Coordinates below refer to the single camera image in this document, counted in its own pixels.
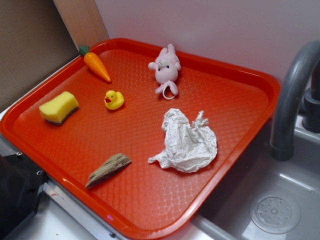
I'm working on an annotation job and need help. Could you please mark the grey toy sink basin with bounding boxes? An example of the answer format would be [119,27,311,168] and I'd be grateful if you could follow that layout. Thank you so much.
[192,122,320,240]

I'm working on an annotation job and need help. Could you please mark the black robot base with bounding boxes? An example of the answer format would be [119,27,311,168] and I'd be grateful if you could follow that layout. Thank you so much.
[0,153,47,240]

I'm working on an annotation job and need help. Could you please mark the brown wood piece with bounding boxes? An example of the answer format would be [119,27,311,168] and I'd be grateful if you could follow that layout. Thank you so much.
[85,153,132,189]

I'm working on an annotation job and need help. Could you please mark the crumpled white paper towel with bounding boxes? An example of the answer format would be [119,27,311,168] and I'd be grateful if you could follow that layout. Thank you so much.
[148,108,218,173]

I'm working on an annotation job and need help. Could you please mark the pink plush bunny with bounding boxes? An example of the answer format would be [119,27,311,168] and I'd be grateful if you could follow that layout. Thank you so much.
[148,43,182,100]

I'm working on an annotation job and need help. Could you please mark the yellow rubber duck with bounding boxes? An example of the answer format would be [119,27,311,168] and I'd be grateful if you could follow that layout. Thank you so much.
[104,90,125,111]

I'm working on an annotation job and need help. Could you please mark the grey toy faucet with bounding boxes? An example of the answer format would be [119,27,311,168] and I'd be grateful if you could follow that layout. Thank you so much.
[270,40,320,161]

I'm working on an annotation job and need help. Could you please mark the orange toy carrot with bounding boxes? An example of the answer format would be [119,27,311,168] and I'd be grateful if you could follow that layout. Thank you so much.
[78,45,111,83]

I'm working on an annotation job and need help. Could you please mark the wooden board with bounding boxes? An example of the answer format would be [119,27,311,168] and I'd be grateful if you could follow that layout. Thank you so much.
[53,0,109,49]

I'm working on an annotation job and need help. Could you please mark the yellow sponge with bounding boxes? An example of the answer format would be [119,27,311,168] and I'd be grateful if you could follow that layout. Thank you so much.
[39,91,79,125]

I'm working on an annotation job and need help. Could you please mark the red plastic tray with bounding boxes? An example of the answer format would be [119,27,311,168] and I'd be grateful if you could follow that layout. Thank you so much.
[0,38,280,240]

